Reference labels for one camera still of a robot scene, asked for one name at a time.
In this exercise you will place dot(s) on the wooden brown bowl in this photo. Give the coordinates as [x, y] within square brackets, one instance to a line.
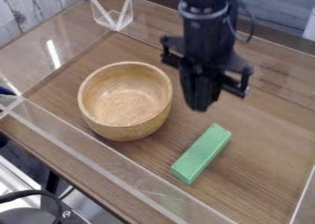
[124, 100]

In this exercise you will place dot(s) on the clear acrylic corner bracket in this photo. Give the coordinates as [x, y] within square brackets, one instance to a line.
[112, 19]

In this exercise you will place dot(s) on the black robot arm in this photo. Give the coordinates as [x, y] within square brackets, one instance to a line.
[210, 7]

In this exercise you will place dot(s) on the green rectangular block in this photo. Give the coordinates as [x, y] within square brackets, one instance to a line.
[199, 155]

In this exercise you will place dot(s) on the black table leg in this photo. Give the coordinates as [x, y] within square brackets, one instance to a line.
[52, 183]

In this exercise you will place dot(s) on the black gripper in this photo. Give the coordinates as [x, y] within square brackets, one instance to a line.
[203, 55]

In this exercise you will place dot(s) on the clear acrylic tray wall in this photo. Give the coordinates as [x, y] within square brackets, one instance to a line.
[116, 182]

